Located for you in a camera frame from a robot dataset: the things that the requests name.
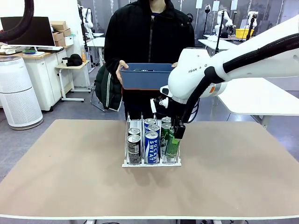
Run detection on black tripod stand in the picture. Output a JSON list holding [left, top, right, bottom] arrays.
[[214, 10, 227, 54], [242, 13, 257, 42]]

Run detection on white background table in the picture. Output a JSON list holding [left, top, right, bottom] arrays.
[[85, 36, 106, 69], [198, 34, 245, 51]]

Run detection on dark green striped jacket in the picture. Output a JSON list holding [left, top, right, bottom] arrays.
[[94, 64, 124, 112]]

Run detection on black bag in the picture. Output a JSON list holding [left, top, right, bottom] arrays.
[[65, 53, 83, 67]]

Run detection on yellow plastic bin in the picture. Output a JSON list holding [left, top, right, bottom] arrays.
[[235, 28, 255, 39]]

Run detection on blue bin with orange handles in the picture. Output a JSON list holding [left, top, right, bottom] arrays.
[[120, 63, 176, 91]]

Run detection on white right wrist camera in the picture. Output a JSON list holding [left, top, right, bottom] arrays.
[[149, 97, 169, 114]]

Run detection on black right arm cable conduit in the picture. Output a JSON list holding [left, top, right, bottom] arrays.
[[182, 32, 299, 124]]

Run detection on person's right forearm black sleeve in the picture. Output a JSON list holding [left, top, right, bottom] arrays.
[[103, 42, 122, 70]]

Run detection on large white table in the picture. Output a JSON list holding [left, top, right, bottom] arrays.
[[216, 77, 299, 128]]

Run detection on white cylindrical air purifier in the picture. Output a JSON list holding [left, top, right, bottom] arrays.
[[0, 55, 44, 130]]

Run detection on metal chair frame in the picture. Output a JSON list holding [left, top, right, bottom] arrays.
[[90, 79, 108, 112]]

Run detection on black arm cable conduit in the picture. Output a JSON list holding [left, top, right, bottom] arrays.
[[182, 32, 299, 124], [0, 0, 35, 42]]

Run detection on person's right hand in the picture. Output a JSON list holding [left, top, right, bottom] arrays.
[[115, 60, 129, 84]]

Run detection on person in black jacket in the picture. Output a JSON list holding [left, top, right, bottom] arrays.
[[103, 0, 196, 121]]

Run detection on black keyboard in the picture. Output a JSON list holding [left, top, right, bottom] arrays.
[[37, 46, 64, 53]]

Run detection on white side table wood top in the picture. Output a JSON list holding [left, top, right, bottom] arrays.
[[55, 59, 92, 103]]

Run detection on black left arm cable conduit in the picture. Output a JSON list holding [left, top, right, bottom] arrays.
[[0, 0, 35, 42]]

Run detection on white cabinet with wood top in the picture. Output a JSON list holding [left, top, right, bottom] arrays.
[[0, 44, 91, 112]]

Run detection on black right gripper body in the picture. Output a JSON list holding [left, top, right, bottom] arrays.
[[167, 97, 187, 122]]

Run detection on white framed computer monitor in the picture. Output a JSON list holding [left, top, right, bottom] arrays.
[[0, 15, 56, 56]]

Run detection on white clear can dispenser rack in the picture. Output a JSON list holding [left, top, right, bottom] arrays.
[[121, 112, 182, 168]]

